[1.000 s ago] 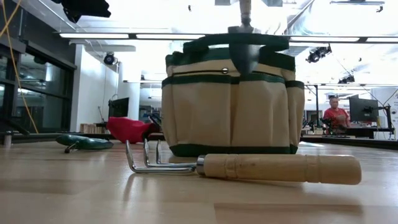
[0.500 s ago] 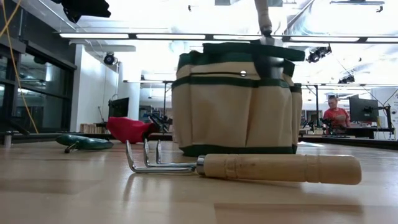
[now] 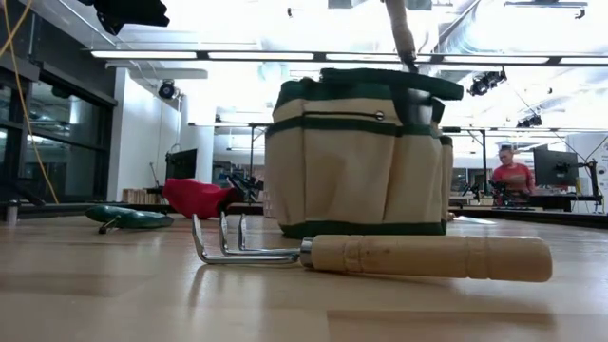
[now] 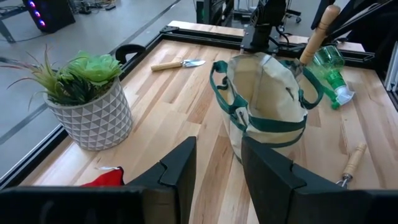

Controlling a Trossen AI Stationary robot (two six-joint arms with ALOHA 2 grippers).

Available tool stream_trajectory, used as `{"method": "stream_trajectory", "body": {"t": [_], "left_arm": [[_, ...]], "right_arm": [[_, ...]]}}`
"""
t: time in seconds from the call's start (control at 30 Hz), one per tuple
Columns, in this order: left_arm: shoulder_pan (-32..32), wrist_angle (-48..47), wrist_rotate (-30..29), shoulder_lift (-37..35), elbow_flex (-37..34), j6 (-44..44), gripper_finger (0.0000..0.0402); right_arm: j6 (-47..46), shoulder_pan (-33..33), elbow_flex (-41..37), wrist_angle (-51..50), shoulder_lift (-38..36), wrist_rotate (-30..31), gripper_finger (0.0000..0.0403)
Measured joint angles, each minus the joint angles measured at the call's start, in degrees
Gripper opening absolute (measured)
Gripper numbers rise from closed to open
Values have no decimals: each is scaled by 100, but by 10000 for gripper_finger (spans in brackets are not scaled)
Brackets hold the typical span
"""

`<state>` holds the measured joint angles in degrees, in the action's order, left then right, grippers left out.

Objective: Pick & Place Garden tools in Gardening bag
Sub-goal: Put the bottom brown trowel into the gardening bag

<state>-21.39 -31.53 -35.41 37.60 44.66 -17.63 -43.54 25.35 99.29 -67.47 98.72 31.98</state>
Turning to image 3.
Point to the black background robot arm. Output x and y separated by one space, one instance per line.
480 190
244 185

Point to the red garden glove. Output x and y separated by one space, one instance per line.
195 197

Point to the small black monitor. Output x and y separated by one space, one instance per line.
181 164

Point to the beige green gardening tool bag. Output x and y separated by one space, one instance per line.
351 180

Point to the wooden crate stack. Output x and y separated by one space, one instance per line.
142 195

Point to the black metal frame stand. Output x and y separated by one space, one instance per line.
483 157

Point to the black background desk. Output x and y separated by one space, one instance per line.
556 200

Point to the person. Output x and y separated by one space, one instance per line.
513 178

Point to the large black monitor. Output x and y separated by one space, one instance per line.
555 167

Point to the black ceiling spotlight cluster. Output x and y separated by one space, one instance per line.
484 83
529 121

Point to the round black ceiling camera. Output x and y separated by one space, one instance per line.
167 90

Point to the silver metal post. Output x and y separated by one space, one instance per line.
10 214

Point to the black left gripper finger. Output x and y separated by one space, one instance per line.
142 12

